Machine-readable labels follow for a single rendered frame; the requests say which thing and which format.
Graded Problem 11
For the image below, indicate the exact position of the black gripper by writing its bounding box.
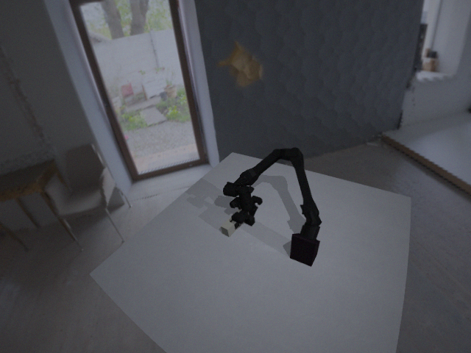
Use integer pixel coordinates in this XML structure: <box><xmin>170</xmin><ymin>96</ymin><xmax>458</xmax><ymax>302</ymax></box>
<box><xmin>232</xmin><ymin>196</ymin><xmax>263</xmax><ymax>224</ymax></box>

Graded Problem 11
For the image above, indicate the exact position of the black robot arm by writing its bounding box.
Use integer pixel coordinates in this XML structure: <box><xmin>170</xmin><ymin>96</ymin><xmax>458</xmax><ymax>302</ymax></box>
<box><xmin>223</xmin><ymin>147</ymin><xmax>322</xmax><ymax>241</ymax></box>

